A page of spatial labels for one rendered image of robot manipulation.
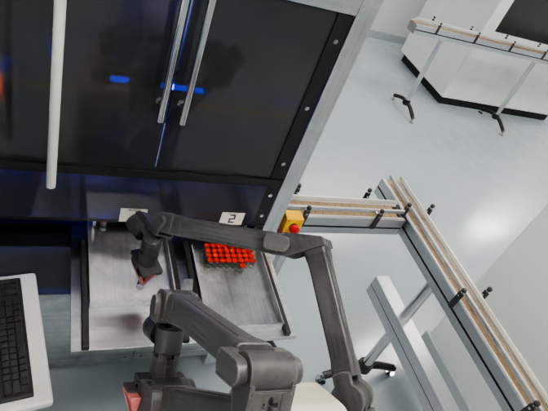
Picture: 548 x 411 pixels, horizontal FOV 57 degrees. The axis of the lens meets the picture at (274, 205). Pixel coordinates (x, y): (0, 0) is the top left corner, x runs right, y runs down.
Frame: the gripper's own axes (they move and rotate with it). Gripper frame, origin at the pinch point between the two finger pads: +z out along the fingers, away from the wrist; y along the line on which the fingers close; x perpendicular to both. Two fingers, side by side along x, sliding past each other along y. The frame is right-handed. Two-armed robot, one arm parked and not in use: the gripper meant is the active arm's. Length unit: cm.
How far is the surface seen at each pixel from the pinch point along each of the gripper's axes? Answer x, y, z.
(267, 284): -43.6, -9.8, 5.5
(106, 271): 6.8, 11.0, 6.7
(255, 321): -32.0, -22.0, 6.2
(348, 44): -50, 8, -78
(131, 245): -4.4, 19.3, 6.6
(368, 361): -123, -28, 75
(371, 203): -114, 14, 1
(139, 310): 2.1, -6.1, 6.8
